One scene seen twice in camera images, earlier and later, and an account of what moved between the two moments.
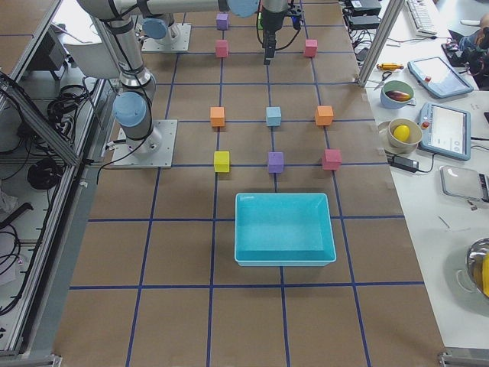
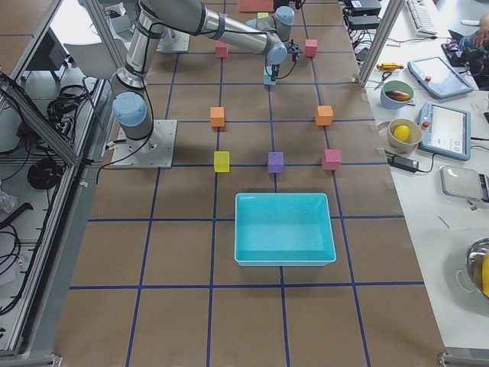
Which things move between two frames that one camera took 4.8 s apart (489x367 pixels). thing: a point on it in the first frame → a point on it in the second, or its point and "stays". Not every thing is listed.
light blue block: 273,116 → 267,78
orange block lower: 217,115 stays
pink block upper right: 331,160 stays
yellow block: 221,161 stays
